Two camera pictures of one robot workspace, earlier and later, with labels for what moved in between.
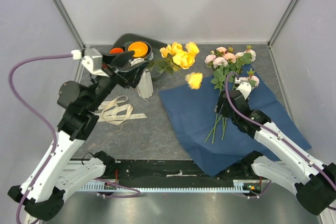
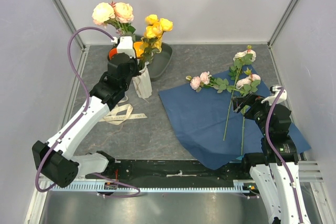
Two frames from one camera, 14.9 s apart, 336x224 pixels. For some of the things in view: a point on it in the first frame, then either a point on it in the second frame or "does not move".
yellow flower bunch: [175, 56] → [152, 40]
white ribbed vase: [145, 88] does not move
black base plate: [172, 171] does not move
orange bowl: [142, 49] does not move
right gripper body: [223, 111] → [258, 110]
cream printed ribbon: [109, 111] does not move
